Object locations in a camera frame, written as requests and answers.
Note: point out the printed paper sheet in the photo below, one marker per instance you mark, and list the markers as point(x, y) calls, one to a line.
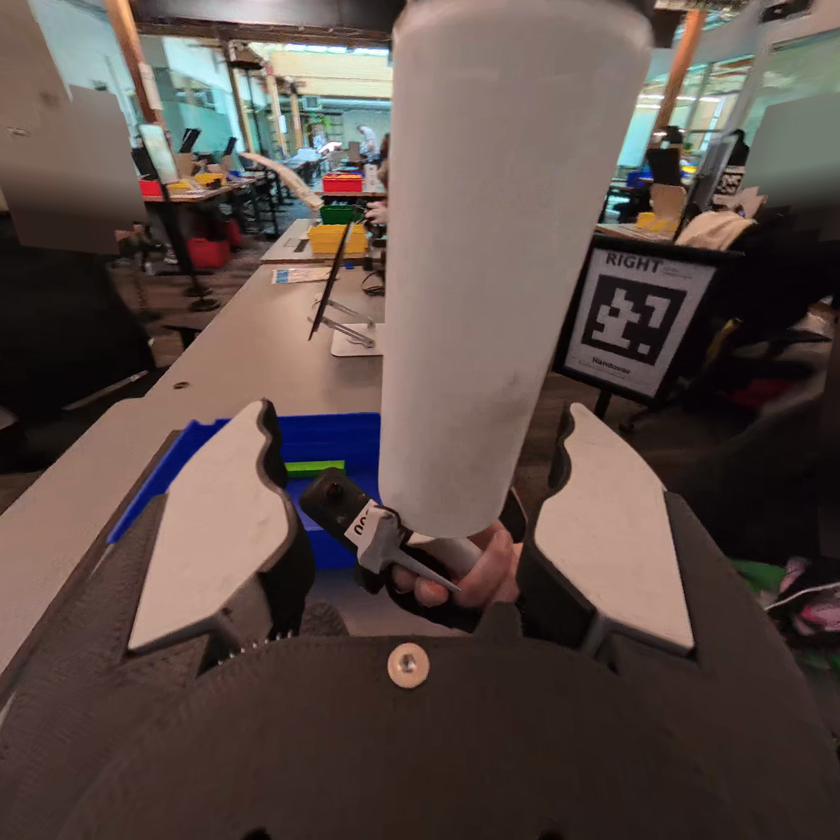
point(298, 275)

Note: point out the yellow plastic bin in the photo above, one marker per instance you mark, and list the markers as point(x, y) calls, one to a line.
point(207, 178)
point(328, 239)

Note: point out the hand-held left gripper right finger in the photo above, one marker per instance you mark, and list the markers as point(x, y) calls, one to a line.
point(610, 525)

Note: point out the person's right hand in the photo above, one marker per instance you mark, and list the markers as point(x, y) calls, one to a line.
point(485, 581)

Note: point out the blue plastic bin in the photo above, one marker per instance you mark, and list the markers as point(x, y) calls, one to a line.
point(328, 433)

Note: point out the green plastic bin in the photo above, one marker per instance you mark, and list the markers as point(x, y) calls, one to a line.
point(338, 215)

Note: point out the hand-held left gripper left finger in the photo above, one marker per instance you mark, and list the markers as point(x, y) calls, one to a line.
point(210, 525)

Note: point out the curved pale panel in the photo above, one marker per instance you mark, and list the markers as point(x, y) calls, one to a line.
point(289, 180)

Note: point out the printed black shirt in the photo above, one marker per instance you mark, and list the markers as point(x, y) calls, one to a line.
point(814, 604)

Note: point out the tablet on white stand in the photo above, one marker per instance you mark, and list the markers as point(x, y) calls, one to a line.
point(354, 341)

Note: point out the framed marker sign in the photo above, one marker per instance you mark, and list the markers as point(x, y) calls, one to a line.
point(630, 315)

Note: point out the red plastic bin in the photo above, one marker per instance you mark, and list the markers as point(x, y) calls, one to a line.
point(208, 253)
point(341, 185)
point(151, 187)

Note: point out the green flat block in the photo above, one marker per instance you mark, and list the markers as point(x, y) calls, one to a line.
point(315, 468)

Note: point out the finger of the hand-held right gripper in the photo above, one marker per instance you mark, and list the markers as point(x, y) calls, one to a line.
point(387, 548)

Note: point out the white bottle with black lid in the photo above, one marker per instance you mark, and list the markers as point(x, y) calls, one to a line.
point(492, 262)

